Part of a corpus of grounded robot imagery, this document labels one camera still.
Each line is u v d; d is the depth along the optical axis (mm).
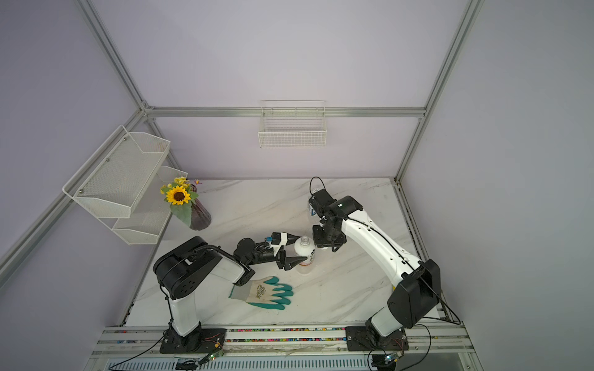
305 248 742
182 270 507
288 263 732
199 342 694
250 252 690
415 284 407
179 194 819
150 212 925
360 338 732
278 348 731
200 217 959
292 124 974
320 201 623
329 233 648
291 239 777
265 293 819
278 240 691
